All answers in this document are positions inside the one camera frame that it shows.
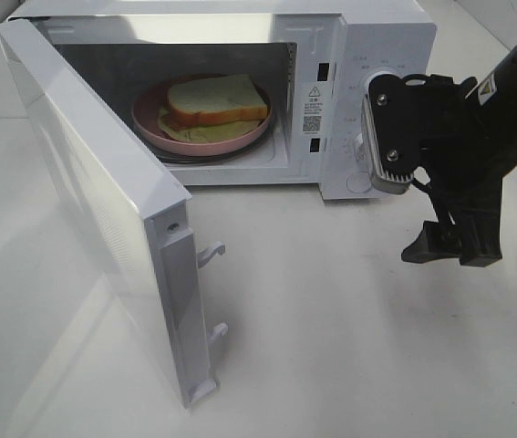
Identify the upper white power knob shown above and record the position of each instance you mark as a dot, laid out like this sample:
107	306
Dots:
376	72

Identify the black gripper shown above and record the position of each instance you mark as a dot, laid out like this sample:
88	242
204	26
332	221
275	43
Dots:
453	155

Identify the white microwave oven body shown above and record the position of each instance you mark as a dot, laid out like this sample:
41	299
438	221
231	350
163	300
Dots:
309	56

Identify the white timer knob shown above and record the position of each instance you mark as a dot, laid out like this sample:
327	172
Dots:
359	148

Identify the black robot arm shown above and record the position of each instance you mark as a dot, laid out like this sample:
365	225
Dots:
495	104

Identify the round white door button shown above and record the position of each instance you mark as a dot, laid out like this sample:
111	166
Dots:
359	182

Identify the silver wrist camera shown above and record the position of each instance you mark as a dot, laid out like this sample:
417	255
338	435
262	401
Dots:
391	131

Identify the white microwave door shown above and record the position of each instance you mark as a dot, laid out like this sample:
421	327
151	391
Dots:
127	206

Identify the pink round plate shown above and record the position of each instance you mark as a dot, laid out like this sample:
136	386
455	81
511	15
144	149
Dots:
145	108

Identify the sandwich with lettuce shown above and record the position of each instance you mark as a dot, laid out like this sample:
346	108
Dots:
209	110

